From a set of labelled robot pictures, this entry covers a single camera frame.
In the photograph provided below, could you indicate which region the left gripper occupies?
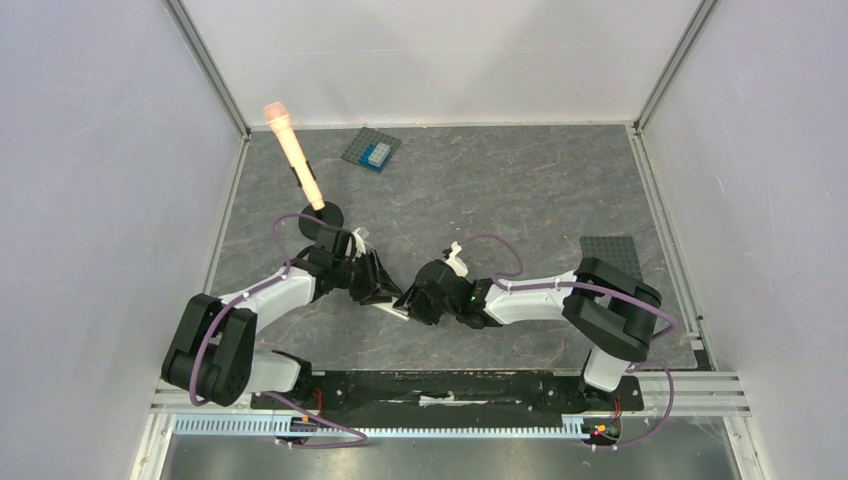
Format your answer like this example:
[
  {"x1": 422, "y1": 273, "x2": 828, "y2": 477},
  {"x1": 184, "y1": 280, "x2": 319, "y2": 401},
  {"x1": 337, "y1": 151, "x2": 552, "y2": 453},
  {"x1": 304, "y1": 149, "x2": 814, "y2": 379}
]
[{"x1": 333, "y1": 249, "x2": 402, "y2": 306}]

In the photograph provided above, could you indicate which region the white remote control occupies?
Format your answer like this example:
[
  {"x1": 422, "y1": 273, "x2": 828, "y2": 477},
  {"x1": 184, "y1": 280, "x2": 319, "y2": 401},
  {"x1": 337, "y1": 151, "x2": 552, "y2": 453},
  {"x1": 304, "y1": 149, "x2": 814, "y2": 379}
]
[{"x1": 371, "y1": 302, "x2": 410, "y2": 321}]

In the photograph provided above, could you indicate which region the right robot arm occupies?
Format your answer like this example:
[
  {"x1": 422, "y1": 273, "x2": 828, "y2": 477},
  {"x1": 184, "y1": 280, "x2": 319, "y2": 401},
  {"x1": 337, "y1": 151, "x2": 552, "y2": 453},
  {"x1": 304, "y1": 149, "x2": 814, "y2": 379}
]
[{"x1": 394, "y1": 257, "x2": 665, "y2": 408}]

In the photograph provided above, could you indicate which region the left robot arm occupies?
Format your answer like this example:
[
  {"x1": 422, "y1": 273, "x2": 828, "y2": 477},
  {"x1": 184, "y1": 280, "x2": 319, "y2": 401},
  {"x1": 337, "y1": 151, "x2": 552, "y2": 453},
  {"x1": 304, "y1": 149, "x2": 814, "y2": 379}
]
[{"x1": 161, "y1": 226, "x2": 402, "y2": 409}]

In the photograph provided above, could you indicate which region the black round microphone stand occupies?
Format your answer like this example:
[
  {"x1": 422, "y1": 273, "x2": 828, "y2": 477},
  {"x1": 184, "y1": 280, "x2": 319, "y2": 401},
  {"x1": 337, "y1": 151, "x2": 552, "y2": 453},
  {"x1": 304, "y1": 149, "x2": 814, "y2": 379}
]
[{"x1": 298, "y1": 201, "x2": 344, "y2": 240}]

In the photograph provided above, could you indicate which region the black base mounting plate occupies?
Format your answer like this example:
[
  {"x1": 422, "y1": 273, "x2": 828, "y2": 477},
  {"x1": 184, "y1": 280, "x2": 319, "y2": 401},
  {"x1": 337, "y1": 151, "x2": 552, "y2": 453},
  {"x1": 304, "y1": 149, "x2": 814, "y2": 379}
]
[{"x1": 284, "y1": 370, "x2": 644, "y2": 429}]

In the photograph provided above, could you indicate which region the blue lego brick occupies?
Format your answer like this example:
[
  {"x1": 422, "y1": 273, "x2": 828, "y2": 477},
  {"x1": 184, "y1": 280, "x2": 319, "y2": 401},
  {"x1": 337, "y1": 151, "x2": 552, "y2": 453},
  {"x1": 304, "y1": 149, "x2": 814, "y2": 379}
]
[{"x1": 359, "y1": 142, "x2": 393, "y2": 173}]

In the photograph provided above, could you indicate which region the grey lego baseplate far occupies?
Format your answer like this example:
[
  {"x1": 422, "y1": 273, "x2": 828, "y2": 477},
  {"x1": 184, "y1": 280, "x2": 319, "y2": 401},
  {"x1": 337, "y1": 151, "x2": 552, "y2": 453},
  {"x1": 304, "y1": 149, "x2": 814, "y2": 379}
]
[{"x1": 341, "y1": 127, "x2": 402, "y2": 173}]

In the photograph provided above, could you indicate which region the dark grey lego baseplate right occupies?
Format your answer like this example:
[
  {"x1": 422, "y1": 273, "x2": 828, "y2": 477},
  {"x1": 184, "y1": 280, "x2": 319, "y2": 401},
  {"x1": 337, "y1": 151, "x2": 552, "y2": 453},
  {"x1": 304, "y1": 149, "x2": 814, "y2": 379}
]
[{"x1": 579, "y1": 236, "x2": 643, "y2": 280}]

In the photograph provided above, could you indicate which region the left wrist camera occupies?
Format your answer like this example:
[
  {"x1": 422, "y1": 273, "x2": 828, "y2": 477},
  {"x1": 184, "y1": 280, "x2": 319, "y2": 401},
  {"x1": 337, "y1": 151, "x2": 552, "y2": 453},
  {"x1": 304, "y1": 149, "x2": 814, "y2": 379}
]
[{"x1": 346, "y1": 227, "x2": 373, "y2": 261}]

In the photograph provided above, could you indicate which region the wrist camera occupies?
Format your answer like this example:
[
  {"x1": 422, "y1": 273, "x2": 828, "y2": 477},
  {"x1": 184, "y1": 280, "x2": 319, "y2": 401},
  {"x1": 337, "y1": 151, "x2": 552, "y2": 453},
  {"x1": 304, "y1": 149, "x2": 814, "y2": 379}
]
[
  {"x1": 346, "y1": 227, "x2": 373, "y2": 261},
  {"x1": 443, "y1": 241, "x2": 469, "y2": 277}
]

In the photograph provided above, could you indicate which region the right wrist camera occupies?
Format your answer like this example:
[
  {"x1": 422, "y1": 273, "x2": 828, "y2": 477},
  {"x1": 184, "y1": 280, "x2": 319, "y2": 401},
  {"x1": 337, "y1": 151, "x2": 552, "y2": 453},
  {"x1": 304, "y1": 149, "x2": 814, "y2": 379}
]
[{"x1": 443, "y1": 241, "x2": 469, "y2": 277}]

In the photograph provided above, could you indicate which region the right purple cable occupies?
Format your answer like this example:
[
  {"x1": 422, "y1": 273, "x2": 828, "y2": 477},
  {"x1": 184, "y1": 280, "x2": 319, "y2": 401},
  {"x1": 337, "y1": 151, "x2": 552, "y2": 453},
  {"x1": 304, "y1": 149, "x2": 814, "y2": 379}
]
[{"x1": 457, "y1": 234, "x2": 678, "y2": 452}]

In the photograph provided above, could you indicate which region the white toothed cable duct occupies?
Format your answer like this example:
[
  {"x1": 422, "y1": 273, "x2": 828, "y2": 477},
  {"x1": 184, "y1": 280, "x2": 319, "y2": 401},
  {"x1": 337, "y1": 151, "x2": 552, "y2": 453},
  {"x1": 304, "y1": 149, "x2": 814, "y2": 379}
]
[{"x1": 173, "y1": 414, "x2": 590, "y2": 440}]

